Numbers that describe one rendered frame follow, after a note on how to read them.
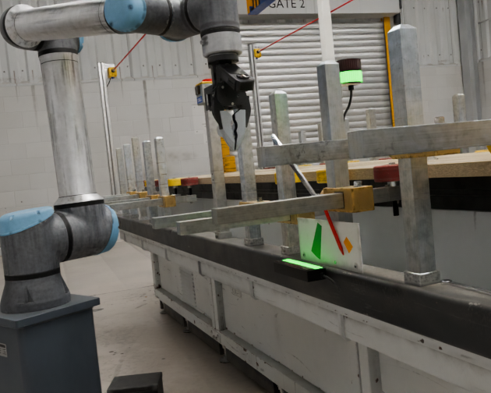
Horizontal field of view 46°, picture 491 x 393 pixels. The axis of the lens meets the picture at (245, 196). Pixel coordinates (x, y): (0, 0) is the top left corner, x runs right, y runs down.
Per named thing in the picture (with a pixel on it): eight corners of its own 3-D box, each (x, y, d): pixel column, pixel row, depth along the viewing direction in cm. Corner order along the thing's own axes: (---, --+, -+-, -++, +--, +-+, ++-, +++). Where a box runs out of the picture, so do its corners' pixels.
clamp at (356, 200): (354, 213, 115) (351, 188, 115) (319, 210, 127) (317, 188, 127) (377, 210, 117) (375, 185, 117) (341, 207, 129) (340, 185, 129)
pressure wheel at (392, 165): (392, 218, 120) (387, 163, 119) (369, 217, 127) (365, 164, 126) (423, 214, 123) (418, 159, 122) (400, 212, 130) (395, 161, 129)
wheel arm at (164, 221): (155, 232, 154) (153, 216, 154) (152, 231, 157) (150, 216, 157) (300, 212, 170) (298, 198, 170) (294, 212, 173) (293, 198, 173)
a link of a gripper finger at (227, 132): (227, 151, 135) (222, 111, 135) (236, 150, 130) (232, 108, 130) (214, 152, 134) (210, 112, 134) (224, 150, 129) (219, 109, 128)
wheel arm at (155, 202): (100, 214, 246) (98, 204, 246) (98, 214, 249) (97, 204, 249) (196, 203, 263) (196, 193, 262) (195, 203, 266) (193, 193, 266)
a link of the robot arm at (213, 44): (247, 31, 129) (206, 31, 125) (249, 53, 129) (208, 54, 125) (231, 40, 137) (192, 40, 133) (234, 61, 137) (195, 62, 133)
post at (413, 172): (422, 305, 99) (399, 23, 97) (409, 301, 103) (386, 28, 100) (439, 301, 101) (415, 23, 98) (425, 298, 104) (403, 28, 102)
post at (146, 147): (153, 238, 285) (143, 139, 282) (152, 237, 288) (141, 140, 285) (160, 236, 286) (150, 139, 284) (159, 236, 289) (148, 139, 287)
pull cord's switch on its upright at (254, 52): (267, 196, 418) (252, 41, 412) (259, 196, 432) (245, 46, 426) (277, 195, 421) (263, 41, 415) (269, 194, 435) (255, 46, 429)
